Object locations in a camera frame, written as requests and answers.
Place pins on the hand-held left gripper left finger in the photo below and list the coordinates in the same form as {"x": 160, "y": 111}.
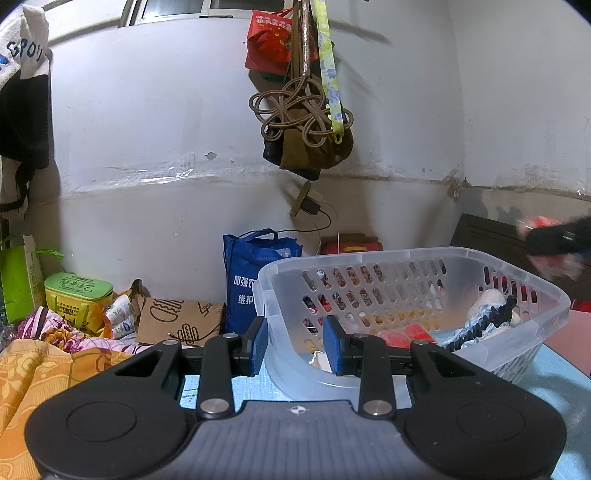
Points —
{"x": 260, "y": 344}

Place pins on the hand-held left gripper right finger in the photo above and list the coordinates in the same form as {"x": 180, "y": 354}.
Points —
{"x": 333, "y": 346}

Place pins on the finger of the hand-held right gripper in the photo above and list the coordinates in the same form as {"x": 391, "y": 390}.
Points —
{"x": 554, "y": 240}

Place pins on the clear plastic lattice basket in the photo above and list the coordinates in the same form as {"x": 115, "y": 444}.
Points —
{"x": 369, "y": 256}

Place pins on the long black toothed hair clip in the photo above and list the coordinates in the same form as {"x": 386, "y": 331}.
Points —
{"x": 491, "y": 321}

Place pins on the blue white striped scrunchie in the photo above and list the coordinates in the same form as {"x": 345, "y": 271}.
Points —
{"x": 475, "y": 310}

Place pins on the blue tote bag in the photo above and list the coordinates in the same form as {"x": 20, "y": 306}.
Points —
{"x": 244, "y": 277}

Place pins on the red plaid pillow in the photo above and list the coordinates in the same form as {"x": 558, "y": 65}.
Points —
{"x": 581, "y": 305}

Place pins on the dark wooden headboard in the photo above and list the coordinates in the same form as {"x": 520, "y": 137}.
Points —
{"x": 480, "y": 235}

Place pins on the brown paper bag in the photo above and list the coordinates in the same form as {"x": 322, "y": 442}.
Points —
{"x": 175, "y": 318}

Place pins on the pink pillow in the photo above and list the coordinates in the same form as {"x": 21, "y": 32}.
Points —
{"x": 572, "y": 337}

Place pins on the red gift box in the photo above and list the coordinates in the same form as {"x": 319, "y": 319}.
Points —
{"x": 351, "y": 244}

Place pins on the black charger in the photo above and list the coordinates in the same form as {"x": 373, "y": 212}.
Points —
{"x": 310, "y": 206}

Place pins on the pack of white bottles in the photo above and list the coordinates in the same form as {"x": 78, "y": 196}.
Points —
{"x": 120, "y": 318}

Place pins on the wooden socket board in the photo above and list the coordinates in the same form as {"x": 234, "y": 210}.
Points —
{"x": 298, "y": 198}

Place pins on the olive hanging bag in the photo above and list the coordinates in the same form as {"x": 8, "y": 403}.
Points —
{"x": 300, "y": 156}

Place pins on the green and yellow box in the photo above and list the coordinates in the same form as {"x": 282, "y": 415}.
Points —
{"x": 74, "y": 295}

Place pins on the floral blanket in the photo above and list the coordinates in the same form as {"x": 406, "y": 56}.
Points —
{"x": 55, "y": 332}

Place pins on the orange patterned blanket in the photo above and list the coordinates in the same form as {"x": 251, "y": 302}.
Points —
{"x": 37, "y": 378}

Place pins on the green shopping bag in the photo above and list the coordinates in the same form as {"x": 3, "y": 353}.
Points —
{"x": 14, "y": 277}

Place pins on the red hanging bag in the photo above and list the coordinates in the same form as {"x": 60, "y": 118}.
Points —
{"x": 268, "y": 41}

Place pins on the black and white garment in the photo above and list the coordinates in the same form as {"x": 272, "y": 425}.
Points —
{"x": 23, "y": 115}

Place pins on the window frame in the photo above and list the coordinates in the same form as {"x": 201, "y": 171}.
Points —
{"x": 184, "y": 9}

